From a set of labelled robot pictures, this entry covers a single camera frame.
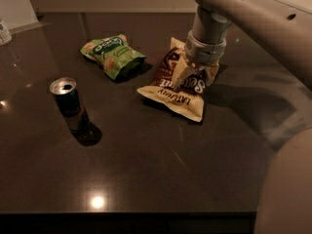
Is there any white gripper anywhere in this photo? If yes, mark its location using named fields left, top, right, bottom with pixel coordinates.
left=172, top=31, right=226, bottom=88

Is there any brown and cream chip bag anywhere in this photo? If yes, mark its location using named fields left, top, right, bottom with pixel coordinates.
left=136, top=37, right=209, bottom=122

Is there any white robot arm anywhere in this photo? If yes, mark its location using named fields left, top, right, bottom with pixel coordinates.
left=185, top=0, right=312, bottom=234

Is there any green snack bag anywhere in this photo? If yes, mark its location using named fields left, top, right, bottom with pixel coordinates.
left=80, top=34, right=146, bottom=81

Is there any blue silver drink can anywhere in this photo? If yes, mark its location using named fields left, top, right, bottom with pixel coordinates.
left=50, top=77, right=90, bottom=134

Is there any white container at left edge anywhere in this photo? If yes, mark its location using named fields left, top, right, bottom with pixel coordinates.
left=0, top=18, right=13, bottom=46

